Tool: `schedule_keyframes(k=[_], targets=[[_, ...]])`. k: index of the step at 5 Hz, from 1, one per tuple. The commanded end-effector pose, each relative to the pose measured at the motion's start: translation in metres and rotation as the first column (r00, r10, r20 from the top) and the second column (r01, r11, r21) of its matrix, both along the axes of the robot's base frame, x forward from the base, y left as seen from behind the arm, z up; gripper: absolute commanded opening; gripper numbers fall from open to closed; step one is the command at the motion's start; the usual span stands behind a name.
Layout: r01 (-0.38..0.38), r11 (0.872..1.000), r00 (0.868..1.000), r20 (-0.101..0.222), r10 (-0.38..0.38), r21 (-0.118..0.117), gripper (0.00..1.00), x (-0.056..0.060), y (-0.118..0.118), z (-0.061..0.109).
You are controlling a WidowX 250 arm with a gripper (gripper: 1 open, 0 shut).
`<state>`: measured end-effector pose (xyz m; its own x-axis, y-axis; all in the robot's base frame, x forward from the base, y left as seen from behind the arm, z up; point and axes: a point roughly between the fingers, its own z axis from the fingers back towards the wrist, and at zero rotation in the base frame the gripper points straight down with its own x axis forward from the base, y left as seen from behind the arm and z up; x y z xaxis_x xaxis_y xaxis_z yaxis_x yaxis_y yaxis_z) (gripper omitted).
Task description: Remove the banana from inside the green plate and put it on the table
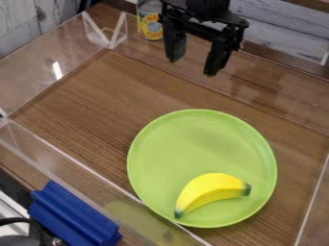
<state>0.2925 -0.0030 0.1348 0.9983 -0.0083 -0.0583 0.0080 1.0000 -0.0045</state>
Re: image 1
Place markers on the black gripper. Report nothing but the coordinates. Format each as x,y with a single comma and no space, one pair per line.
192,13

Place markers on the yellow toy banana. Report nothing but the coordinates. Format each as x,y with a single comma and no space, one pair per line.
206,189

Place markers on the yellow labelled tin can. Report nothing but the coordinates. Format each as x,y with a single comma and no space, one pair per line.
148,26

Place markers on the clear acrylic corner bracket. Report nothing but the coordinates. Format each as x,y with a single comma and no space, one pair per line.
105,37

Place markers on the blue plastic clamp block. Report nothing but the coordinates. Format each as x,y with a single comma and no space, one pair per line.
71,219

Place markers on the clear acrylic enclosure wall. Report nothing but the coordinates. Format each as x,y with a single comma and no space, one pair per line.
37,162

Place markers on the green round plate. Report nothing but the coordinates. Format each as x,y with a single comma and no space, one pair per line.
191,142

